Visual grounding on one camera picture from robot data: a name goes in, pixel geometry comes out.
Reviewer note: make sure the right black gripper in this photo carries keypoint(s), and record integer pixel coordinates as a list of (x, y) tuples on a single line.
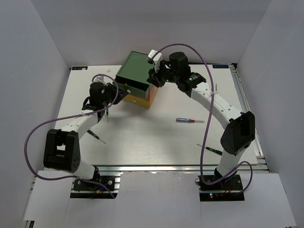
[(154, 79)]

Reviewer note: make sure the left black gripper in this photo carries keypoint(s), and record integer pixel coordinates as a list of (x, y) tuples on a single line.
[(121, 93)]

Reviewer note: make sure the green top drawer box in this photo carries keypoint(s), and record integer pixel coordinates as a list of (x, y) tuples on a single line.
[(133, 75)]

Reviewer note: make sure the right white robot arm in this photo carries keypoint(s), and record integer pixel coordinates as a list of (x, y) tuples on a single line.
[(239, 127)]

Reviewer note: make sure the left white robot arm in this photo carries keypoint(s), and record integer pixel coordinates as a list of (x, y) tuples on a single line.
[(62, 149)]

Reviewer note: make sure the orange middle drawer box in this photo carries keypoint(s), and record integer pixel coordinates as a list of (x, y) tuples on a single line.
[(152, 93)]

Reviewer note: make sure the yellow bottom drawer box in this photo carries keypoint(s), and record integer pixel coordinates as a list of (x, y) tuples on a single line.
[(139, 101)]

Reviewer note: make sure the left black logo sticker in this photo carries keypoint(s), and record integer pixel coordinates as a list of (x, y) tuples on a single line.
[(79, 68)]

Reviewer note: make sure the black logo sticker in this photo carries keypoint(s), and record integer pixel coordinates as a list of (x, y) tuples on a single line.
[(79, 68), (218, 66)]

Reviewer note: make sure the blue red screwdriver centre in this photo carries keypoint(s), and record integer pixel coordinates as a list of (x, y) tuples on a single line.
[(186, 120)]

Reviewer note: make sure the slim green screwdriver left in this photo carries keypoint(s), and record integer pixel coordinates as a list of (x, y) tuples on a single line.
[(95, 136)]

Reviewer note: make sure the slim green screwdriver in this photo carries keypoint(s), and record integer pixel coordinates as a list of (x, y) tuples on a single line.
[(218, 152), (95, 136)]

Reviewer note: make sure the right black logo sticker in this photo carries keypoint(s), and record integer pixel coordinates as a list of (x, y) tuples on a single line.
[(218, 66)]

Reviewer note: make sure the slim green screwdriver right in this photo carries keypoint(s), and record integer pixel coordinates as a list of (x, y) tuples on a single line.
[(218, 152)]

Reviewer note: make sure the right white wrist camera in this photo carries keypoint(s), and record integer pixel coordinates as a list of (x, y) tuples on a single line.
[(155, 58)]

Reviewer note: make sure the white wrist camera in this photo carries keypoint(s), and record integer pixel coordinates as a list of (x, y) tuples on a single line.
[(100, 79), (155, 58)]

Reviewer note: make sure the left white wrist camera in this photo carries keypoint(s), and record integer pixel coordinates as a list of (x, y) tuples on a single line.
[(100, 79)]

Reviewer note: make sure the aluminium front rail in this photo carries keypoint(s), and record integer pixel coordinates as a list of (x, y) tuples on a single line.
[(152, 168)]

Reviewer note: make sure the aluminium rail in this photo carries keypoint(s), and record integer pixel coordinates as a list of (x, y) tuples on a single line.
[(152, 168), (255, 144)]

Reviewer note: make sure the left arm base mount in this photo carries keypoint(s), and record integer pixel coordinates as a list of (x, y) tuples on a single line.
[(104, 185)]

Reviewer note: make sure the aluminium right side rail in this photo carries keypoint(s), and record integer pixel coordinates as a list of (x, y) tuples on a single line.
[(255, 144)]

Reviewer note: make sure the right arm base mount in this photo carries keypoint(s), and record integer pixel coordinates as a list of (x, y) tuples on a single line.
[(226, 190)]

